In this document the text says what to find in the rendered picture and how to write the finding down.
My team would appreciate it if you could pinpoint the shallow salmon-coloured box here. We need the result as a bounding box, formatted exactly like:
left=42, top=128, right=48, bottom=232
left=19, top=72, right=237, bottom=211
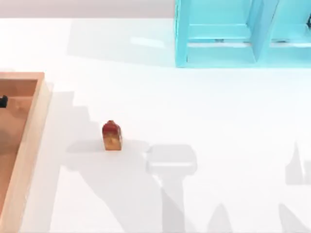
left=0, top=72, right=46, bottom=233

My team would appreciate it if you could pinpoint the light blue rack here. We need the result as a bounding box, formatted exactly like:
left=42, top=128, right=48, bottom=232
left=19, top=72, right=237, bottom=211
left=174, top=0, right=311, bottom=69

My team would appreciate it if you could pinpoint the red and amber bottle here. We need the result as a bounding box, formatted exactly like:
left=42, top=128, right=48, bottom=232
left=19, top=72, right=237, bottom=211
left=102, top=119, right=123, bottom=151

